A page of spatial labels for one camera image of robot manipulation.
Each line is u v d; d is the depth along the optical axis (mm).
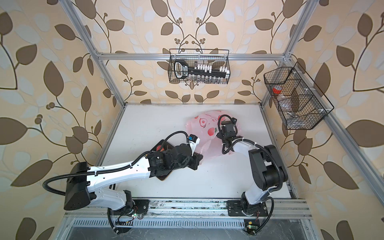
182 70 845
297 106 787
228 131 739
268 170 463
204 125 935
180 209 753
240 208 728
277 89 876
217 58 911
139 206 740
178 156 539
